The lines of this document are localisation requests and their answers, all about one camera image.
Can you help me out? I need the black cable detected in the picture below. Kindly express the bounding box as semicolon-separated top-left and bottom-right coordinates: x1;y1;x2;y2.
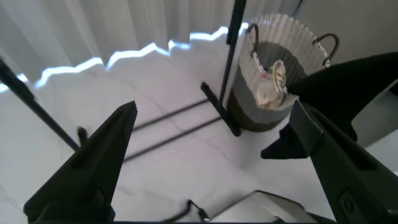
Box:
161;199;211;223

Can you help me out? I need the black clothes rack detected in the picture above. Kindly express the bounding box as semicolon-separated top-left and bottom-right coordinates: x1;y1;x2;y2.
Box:
0;0;248;162

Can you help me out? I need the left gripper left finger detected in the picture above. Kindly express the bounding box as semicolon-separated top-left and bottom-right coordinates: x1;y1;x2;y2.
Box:
23;100;138;223

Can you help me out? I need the cream printed garment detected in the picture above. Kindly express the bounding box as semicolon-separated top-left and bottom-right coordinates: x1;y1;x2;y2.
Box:
254;59;289;110

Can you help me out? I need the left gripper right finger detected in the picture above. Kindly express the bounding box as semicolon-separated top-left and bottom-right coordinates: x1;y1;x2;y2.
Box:
288;99;398;224

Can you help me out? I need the black short-sleeved shirt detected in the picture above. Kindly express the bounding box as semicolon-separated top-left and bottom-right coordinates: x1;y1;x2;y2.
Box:
260;51;398;160

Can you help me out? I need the white laundry basket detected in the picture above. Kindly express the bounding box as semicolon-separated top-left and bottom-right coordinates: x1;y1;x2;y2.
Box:
226;12;340;133

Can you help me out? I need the white curtain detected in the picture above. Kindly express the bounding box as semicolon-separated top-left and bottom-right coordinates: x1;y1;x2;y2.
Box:
0;0;304;85

